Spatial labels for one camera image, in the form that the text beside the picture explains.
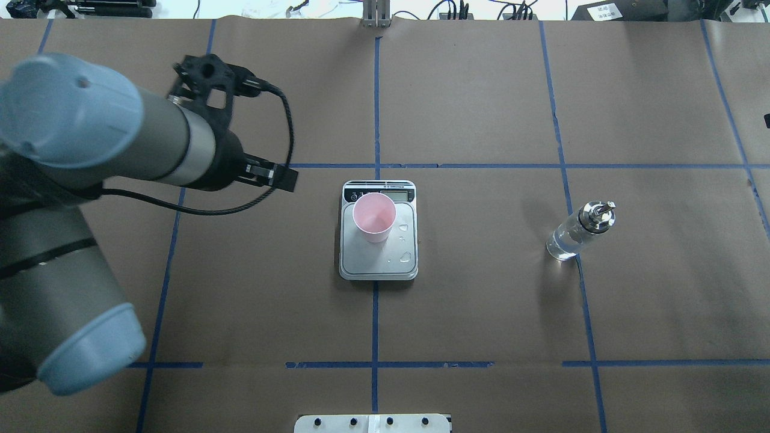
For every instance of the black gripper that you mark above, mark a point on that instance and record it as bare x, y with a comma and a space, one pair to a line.
227, 162

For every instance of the pink cup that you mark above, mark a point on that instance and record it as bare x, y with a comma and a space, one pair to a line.
374, 215

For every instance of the clear glass sauce bottle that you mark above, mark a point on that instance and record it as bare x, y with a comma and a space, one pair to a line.
581, 228

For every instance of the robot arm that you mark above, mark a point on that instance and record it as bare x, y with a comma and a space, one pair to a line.
73, 132

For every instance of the silver kitchen scale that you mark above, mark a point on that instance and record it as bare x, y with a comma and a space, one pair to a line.
395, 258

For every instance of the black box white label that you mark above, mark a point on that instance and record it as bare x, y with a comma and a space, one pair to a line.
631, 11

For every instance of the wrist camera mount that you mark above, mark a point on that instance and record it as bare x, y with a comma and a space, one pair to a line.
207, 86

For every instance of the aluminium frame post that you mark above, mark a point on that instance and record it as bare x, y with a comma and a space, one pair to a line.
376, 13

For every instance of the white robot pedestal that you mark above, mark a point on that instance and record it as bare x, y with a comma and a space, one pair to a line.
399, 422

